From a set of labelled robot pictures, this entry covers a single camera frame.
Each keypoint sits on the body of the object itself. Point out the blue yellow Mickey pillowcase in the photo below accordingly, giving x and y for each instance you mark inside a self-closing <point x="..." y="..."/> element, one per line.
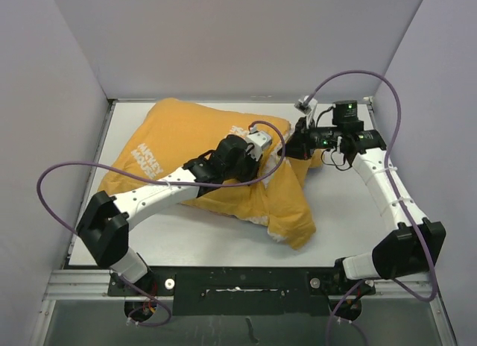
<point x="174" y="131"/>

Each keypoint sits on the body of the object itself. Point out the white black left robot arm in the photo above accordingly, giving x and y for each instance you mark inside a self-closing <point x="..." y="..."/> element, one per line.
<point x="107" y="220"/>

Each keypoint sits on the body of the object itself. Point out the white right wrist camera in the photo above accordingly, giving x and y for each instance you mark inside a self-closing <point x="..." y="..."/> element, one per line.
<point x="307" y="106"/>

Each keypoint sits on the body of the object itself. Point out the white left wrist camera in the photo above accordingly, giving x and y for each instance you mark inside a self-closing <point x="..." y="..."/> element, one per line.
<point x="260" y="140"/>

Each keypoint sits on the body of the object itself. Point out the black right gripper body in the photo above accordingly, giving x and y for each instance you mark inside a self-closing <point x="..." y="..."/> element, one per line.
<point x="315" y="138"/>

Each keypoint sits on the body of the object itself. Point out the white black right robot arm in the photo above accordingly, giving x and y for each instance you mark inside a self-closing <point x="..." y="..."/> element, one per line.
<point x="413" y="243"/>

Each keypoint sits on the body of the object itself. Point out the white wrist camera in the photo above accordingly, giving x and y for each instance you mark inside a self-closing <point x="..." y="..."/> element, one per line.
<point x="307" y="106"/>
<point x="260" y="140"/>

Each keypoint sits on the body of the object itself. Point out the aluminium frame rail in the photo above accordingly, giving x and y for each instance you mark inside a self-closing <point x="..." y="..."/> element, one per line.
<point x="80" y="285"/>

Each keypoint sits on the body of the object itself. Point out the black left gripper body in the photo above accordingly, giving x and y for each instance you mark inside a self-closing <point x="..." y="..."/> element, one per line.
<point x="246" y="166"/>

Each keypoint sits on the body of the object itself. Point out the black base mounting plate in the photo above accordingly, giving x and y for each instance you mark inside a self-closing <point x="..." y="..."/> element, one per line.
<point x="172" y="291"/>

